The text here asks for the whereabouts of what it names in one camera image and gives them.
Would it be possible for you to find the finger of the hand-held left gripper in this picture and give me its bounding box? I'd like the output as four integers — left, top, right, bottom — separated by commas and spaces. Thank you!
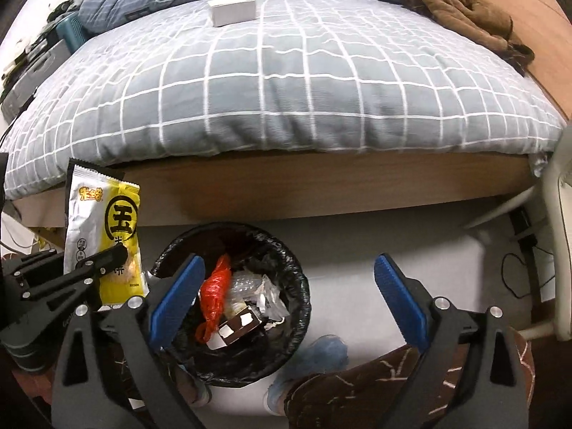
20, 247, 129, 301
6, 251, 67, 289

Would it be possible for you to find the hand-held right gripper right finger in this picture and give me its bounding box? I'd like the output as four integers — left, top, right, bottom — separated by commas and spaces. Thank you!
374, 254, 530, 429

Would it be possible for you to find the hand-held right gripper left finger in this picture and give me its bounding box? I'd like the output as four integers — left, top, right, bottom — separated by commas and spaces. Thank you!
51, 254, 206, 429

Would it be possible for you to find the red plastic bag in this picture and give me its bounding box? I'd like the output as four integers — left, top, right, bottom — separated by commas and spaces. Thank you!
196, 254, 232, 345

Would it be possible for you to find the yellow white snack packet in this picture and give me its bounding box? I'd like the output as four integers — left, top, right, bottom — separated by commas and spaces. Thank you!
64, 158, 148, 309

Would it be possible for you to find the dark brown cardboard box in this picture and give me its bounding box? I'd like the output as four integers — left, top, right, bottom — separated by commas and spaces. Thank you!
208, 306, 265, 350

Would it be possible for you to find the clear bubble wrap bag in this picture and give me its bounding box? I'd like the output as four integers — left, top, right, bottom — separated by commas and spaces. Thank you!
230, 270, 269, 305

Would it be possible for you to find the clear plastic wrapper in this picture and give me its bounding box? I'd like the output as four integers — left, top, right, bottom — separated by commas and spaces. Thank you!
255, 276, 290, 323

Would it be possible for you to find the black lined trash bin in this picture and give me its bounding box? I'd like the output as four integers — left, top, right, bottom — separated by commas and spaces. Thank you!
149, 222, 311, 389

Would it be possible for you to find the blue slipper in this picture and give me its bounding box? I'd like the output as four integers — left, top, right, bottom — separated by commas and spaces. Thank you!
266, 375, 292, 417
308, 335, 349, 373

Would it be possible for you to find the person's right leg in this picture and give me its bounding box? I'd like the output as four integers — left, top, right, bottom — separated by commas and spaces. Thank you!
283, 326, 537, 429

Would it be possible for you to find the white chair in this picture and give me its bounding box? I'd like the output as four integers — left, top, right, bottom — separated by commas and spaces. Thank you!
465, 120, 572, 341

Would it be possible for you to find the grey hard case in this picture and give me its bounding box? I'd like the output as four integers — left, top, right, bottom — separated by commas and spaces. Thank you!
0, 38, 68, 119

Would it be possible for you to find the teal suitcase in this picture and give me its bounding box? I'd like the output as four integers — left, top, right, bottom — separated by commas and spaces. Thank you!
57, 13, 90, 52

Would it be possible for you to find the grey checked bed sheet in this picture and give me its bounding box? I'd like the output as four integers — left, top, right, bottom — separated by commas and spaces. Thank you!
0, 0, 568, 202

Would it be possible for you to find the small white box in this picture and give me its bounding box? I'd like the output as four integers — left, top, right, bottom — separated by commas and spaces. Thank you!
207, 0, 257, 28

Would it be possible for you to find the brown jacket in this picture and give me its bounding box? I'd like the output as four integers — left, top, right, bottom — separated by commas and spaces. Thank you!
404, 0, 536, 75

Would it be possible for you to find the brown padded headboard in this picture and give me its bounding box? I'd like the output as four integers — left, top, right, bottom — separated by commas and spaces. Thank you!
447, 0, 572, 121

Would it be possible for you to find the black floor cable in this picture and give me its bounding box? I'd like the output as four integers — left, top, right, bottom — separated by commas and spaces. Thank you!
500, 208, 557, 300

